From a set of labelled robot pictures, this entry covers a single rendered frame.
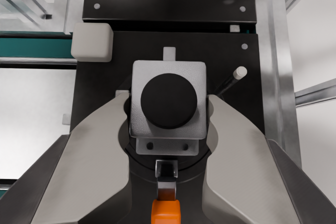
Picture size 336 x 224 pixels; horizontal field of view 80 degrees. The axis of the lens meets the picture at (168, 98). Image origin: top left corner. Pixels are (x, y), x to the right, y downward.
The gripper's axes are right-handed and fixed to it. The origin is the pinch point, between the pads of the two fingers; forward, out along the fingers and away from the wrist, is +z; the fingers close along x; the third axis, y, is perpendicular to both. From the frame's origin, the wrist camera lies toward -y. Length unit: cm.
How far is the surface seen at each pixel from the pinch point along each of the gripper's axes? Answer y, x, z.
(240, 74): -0.3, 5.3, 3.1
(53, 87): 8.5, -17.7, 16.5
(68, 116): 8.8, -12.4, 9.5
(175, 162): 10.2, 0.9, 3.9
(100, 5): -2.9, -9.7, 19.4
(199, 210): 16.2, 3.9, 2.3
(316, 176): 22.0, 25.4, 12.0
